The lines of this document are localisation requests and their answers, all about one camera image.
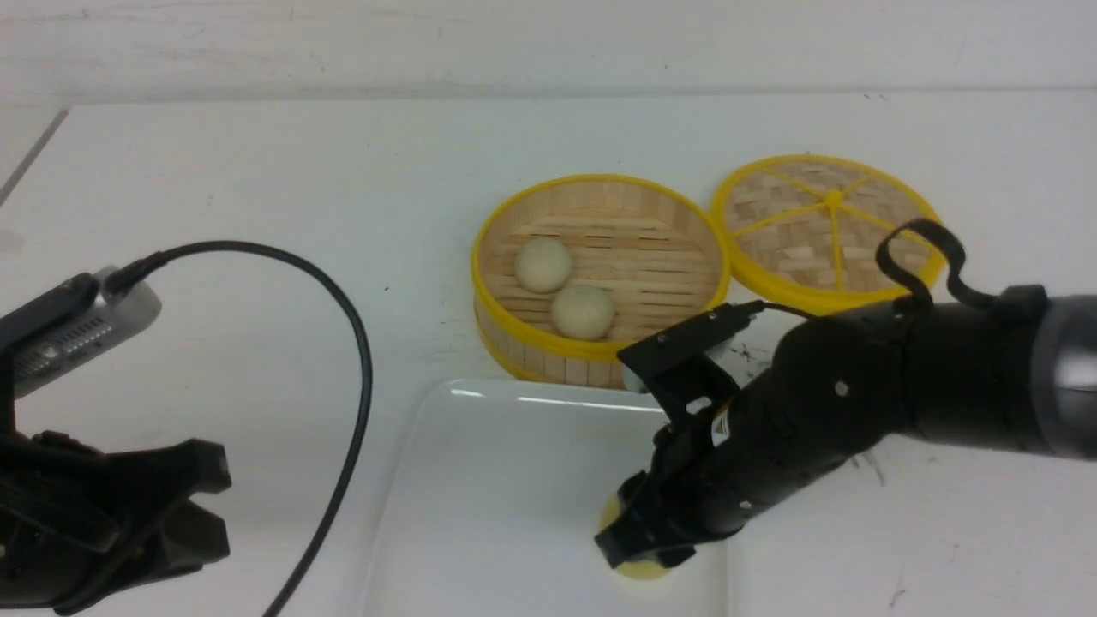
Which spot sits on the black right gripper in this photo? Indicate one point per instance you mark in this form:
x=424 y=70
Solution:
x=835 y=387

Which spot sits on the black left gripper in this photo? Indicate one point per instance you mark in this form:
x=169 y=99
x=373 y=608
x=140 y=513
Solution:
x=81 y=525

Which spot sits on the yellow steamed bun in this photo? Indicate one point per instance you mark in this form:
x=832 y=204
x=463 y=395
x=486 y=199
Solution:
x=641 y=570

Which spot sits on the white steamed bun front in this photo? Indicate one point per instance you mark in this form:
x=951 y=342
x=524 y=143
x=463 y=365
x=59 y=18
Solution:
x=582 y=312

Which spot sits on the white steamed bun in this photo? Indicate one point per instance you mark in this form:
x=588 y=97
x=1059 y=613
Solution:
x=543 y=265
x=582 y=312

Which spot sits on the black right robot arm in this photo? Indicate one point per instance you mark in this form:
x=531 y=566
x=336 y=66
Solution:
x=1012 y=377

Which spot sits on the white rectangular plate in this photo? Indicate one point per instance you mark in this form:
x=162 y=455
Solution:
x=496 y=499

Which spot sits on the yellow rimmed bamboo steamer basket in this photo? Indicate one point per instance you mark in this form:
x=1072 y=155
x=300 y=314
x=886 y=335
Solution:
x=658 y=255

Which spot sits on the yellow rimmed bamboo steamer lid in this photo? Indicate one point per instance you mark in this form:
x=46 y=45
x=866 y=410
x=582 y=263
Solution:
x=802 y=230

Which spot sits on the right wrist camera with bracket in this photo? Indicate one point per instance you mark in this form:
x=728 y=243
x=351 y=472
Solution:
x=678 y=368

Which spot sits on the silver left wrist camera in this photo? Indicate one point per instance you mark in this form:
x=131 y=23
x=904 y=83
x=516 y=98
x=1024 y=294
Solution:
x=68 y=326

